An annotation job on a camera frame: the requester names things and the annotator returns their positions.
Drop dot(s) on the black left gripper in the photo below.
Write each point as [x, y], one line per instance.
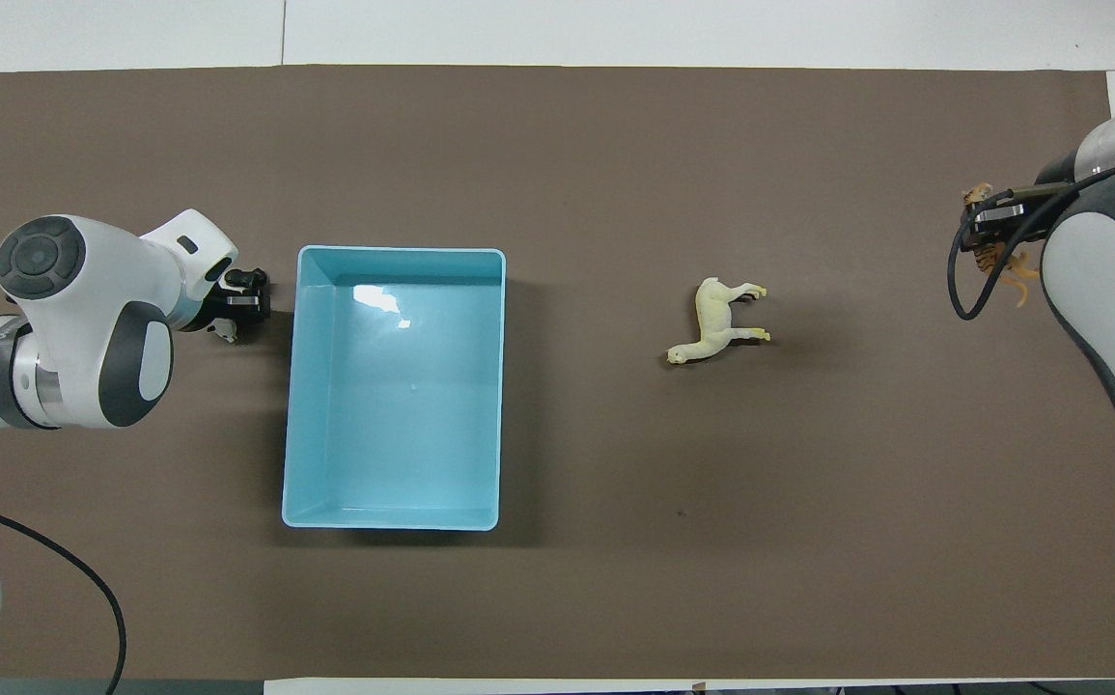
[209, 307]

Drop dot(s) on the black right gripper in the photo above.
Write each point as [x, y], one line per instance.
[996, 220]

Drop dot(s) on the black and white panda toy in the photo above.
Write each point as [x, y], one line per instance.
[246, 278]

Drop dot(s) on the orange striped tiger toy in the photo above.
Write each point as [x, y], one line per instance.
[999, 259]

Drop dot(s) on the cream llama toy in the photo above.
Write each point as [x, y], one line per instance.
[711, 323]

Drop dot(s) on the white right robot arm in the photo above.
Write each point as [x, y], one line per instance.
[1107, 280]

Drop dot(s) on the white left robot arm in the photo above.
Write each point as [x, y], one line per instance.
[74, 319]

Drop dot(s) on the light blue storage box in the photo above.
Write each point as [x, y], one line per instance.
[393, 405]

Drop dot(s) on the brown table mat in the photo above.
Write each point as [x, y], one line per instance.
[615, 579]

